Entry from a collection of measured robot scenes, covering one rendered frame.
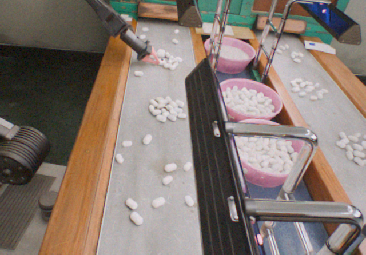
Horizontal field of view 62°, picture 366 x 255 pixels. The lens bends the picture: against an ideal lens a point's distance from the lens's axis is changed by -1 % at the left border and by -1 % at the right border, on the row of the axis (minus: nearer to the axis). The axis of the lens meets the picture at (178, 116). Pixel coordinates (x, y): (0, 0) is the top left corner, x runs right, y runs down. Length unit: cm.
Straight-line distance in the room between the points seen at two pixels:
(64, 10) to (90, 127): 189
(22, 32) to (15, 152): 214
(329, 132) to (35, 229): 108
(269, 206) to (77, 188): 56
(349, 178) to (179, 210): 57
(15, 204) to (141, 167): 50
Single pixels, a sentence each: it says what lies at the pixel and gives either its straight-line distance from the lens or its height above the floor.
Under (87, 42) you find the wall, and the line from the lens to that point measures 287.
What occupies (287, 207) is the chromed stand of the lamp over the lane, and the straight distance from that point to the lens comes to 40.
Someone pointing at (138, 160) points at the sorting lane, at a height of 74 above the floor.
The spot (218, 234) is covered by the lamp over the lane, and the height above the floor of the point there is 108.
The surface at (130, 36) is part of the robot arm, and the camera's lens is 133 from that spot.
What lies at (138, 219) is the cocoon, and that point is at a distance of 78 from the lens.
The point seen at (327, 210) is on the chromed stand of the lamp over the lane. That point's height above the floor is 112.
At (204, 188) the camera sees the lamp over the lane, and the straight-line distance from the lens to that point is 45.
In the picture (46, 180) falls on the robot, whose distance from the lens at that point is 126.
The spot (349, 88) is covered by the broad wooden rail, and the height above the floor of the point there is 76.
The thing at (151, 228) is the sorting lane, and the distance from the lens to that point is 79.
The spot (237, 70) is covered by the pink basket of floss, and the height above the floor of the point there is 70.
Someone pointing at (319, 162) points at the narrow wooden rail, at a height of 76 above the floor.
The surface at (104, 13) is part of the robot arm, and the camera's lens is 132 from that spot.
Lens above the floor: 141
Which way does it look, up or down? 37 degrees down
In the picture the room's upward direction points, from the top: 9 degrees clockwise
